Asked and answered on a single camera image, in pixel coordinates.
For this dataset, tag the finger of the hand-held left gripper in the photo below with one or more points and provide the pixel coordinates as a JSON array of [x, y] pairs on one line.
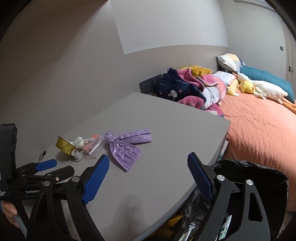
[[62, 171], [46, 165]]

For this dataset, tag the black wall socket panel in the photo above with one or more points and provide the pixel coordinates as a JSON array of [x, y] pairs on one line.
[[149, 84]]

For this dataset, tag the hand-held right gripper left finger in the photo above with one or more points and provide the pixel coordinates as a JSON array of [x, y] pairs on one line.
[[96, 179]]

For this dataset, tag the orange bed sheet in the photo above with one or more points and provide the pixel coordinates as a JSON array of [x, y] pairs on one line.
[[254, 129]]

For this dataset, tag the white striped blanket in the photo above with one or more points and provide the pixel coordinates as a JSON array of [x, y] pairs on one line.
[[211, 96]]

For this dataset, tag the clear plastic box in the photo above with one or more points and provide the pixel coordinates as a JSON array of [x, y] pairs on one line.
[[96, 147]]

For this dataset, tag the white goose plush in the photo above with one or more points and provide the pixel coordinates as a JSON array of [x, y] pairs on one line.
[[270, 90]]

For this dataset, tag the mustard yellow garment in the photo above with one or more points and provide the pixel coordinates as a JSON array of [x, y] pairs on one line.
[[196, 70]]

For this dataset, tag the white ribbed cap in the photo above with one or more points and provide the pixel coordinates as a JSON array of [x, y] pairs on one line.
[[77, 155]]

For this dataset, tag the pale yellow plush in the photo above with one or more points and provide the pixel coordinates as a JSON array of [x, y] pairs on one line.
[[232, 89]]

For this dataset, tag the person's left hand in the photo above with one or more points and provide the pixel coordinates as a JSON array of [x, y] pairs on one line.
[[9, 209]]

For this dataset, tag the white dotted pillow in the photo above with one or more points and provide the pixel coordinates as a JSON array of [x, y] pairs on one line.
[[223, 76]]

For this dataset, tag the bin with black liner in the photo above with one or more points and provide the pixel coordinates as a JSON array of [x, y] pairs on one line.
[[254, 169]]

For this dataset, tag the orange cloth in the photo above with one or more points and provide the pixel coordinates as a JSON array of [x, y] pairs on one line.
[[290, 105]]

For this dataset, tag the teal cushion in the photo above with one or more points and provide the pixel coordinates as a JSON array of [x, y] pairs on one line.
[[263, 75]]

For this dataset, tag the white door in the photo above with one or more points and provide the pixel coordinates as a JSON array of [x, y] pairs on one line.
[[291, 46]]

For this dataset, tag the checked patchwork pillow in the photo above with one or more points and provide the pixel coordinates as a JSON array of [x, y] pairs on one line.
[[229, 61]]

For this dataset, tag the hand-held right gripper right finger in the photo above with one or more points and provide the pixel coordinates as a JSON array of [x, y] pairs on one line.
[[201, 178]]

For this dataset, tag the gold foil cup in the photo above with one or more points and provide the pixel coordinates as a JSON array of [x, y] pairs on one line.
[[63, 144]]

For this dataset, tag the yellow duck plush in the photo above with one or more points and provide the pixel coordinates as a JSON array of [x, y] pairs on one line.
[[246, 87]]

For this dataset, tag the purple plastic bag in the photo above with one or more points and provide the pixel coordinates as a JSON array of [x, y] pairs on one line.
[[124, 150]]

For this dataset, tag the pink fleece blanket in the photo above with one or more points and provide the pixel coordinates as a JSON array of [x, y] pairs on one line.
[[210, 81]]

